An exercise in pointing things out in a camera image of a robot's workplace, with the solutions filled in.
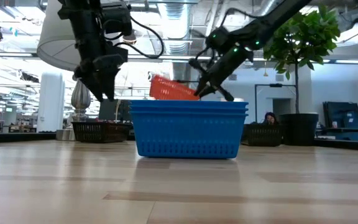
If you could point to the white drum lamp shade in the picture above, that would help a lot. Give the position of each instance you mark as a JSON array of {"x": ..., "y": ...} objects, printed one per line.
[{"x": 54, "y": 40}]

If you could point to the black metal rectangular stand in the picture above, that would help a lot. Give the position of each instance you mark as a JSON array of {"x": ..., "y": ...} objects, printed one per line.
[{"x": 275, "y": 85}]

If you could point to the red plastic basket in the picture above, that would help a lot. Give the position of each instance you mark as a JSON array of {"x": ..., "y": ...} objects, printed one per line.
[{"x": 166, "y": 90}]

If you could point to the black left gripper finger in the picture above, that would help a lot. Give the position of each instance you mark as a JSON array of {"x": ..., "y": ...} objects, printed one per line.
[
  {"x": 110, "y": 87},
  {"x": 93, "y": 87}
]

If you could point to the dark computer screen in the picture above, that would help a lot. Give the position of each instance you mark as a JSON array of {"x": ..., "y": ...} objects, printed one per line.
[{"x": 107, "y": 110}]

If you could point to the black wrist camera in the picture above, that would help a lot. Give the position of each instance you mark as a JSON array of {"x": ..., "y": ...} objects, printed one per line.
[
  {"x": 117, "y": 17},
  {"x": 217, "y": 35}
]

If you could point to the blue plastic basket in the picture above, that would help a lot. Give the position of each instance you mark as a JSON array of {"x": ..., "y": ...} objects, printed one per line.
[
  {"x": 188, "y": 104},
  {"x": 188, "y": 137}
]

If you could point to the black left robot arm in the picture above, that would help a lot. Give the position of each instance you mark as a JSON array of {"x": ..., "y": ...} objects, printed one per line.
[{"x": 85, "y": 28}]

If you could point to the green leafy artificial plant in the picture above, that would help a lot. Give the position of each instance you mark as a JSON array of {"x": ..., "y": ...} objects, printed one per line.
[{"x": 303, "y": 34}]

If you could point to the black round plant pot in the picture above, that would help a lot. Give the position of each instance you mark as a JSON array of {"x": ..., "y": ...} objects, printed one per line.
[{"x": 298, "y": 129}]

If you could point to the person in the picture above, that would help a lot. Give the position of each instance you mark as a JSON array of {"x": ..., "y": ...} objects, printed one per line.
[{"x": 270, "y": 119}]

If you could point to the silver glass lamp base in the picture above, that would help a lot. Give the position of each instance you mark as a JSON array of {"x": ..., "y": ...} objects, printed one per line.
[{"x": 80, "y": 99}]

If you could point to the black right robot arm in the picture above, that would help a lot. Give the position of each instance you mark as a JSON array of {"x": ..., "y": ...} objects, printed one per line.
[{"x": 278, "y": 18}]

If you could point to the white round column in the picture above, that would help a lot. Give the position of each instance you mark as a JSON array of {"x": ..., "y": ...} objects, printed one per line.
[{"x": 51, "y": 102}]

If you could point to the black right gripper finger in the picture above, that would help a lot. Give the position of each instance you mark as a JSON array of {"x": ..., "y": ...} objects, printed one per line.
[
  {"x": 201, "y": 86},
  {"x": 208, "y": 89}
]

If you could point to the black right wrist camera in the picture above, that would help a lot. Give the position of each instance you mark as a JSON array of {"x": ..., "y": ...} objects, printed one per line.
[{"x": 217, "y": 35}]

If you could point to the blue equipment cart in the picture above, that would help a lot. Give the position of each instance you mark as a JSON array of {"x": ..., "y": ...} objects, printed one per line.
[{"x": 345, "y": 119}]

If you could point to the black plastic basket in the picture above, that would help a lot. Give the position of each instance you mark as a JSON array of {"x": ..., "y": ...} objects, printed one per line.
[
  {"x": 99, "y": 132},
  {"x": 263, "y": 135}
]

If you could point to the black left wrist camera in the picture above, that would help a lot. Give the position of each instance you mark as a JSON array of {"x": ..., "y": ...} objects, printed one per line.
[{"x": 117, "y": 17}]

